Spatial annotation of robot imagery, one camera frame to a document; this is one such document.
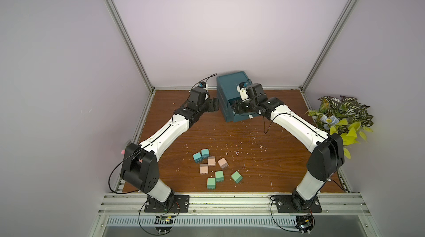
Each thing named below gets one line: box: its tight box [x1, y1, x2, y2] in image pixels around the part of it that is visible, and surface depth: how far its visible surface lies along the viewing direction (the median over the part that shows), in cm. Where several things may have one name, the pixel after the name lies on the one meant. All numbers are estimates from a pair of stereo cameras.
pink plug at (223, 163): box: [217, 157, 229, 169], surface depth 85 cm
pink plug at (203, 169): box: [199, 163, 209, 175], surface depth 83 cm
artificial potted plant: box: [304, 95, 374, 160], surface depth 75 cm
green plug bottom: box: [206, 177, 216, 190], surface depth 79 cm
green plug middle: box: [214, 170, 225, 183], surface depth 81 cm
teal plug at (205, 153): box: [200, 148, 210, 159], surface depth 89 cm
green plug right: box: [231, 170, 243, 184], surface depth 81 cm
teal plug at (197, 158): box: [192, 152, 203, 164], surface depth 87 cm
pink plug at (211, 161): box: [207, 156, 217, 167], surface depth 86 cm
